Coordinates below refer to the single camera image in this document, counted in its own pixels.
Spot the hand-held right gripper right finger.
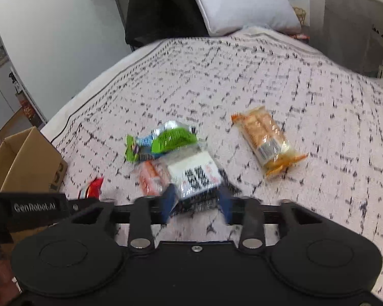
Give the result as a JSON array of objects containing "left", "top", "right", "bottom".
[{"left": 218, "top": 185, "right": 327, "bottom": 252}]

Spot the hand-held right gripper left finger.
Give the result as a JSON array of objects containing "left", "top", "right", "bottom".
[{"left": 66, "top": 185, "right": 180, "bottom": 252}]

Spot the black and white snack packet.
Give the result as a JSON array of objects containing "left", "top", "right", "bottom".
[{"left": 167, "top": 151, "right": 223, "bottom": 205}]

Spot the brown cardboard box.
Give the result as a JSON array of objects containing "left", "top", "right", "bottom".
[{"left": 0, "top": 126, "right": 68, "bottom": 194}]

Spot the person's left hand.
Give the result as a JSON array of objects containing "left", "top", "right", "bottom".
[{"left": 0, "top": 246, "right": 21, "bottom": 306}]

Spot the clear orange snack packet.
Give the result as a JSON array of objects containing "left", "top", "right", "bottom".
[{"left": 137, "top": 160, "right": 170, "bottom": 197}]

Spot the green and purple candy packet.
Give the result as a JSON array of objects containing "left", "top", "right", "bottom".
[{"left": 125, "top": 134, "right": 141, "bottom": 164}]

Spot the lime green snack packet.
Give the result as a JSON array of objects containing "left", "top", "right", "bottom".
[{"left": 151, "top": 122, "right": 199, "bottom": 154}]

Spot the orange cracker packet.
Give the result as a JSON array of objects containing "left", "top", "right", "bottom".
[{"left": 231, "top": 106, "right": 308, "bottom": 178}]

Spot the red labelled cardboard box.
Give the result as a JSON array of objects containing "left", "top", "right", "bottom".
[{"left": 18, "top": 96, "right": 39, "bottom": 125}]

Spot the white kitchen cabinet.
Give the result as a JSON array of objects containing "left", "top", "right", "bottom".
[{"left": 0, "top": 67, "right": 21, "bottom": 141}]

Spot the black patterned white blanket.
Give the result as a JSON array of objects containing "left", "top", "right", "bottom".
[{"left": 40, "top": 27, "right": 383, "bottom": 306}]

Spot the black jacket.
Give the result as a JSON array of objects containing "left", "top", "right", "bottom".
[{"left": 125, "top": 0, "right": 209, "bottom": 49}]

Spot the grey cushion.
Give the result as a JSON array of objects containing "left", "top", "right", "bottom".
[{"left": 181, "top": 0, "right": 302, "bottom": 37}]

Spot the woven basket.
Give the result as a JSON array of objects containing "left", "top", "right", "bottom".
[{"left": 292, "top": 6, "right": 307, "bottom": 25}]

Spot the white desk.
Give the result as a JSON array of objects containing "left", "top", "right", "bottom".
[{"left": 307, "top": 0, "right": 383, "bottom": 82}]

